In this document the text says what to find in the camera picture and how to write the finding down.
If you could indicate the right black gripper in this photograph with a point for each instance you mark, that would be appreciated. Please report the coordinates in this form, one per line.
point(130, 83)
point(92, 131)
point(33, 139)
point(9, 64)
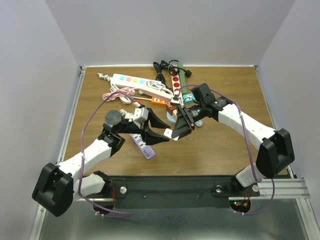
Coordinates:
point(185, 123)

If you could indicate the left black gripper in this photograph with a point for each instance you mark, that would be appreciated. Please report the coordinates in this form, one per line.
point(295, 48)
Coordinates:
point(151, 137)

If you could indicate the white cube adapter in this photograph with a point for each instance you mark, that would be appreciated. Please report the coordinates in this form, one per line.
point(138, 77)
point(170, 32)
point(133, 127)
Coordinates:
point(168, 133)

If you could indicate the purple power strip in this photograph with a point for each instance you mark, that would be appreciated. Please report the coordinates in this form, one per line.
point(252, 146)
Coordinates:
point(145, 149)

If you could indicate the dark red cube socket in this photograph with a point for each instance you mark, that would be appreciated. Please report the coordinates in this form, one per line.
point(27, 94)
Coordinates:
point(170, 108)

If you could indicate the peach cube socket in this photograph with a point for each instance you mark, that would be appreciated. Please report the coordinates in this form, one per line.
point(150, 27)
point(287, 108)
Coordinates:
point(175, 114)

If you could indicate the light blue round socket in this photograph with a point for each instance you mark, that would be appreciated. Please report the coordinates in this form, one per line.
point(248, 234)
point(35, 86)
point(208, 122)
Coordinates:
point(170, 118)

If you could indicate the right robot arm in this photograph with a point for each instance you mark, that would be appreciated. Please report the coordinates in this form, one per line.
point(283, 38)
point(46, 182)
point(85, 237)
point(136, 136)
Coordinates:
point(270, 151)

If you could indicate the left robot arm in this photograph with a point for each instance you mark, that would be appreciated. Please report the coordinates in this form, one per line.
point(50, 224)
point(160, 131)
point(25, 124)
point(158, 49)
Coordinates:
point(58, 185)

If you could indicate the teal power strip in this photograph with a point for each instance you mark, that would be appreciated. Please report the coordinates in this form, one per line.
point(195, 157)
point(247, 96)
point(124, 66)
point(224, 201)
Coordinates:
point(188, 98)

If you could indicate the orange power strip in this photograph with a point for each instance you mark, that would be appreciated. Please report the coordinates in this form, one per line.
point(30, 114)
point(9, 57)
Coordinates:
point(158, 102)

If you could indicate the pink power strip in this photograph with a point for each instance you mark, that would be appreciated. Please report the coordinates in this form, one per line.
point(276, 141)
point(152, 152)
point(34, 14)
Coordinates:
point(157, 90)

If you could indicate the green power strip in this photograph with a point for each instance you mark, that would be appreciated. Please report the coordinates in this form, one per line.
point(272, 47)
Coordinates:
point(182, 77)

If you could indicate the cream red-outlet power strip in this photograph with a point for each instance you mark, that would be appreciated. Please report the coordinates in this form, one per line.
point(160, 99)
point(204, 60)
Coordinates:
point(176, 79)

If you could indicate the white multicolour power strip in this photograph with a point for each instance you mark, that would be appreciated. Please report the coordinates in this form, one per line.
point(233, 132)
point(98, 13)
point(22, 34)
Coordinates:
point(123, 81)

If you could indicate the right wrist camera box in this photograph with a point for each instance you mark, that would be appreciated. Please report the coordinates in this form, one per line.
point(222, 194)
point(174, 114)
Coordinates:
point(176, 101)

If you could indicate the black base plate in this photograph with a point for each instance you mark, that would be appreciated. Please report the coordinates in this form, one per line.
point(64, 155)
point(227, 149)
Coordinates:
point(168, 192)

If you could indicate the right aluminium frame rail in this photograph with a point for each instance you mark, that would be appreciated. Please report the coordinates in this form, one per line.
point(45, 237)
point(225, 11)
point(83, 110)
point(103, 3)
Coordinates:
point(285, 188)

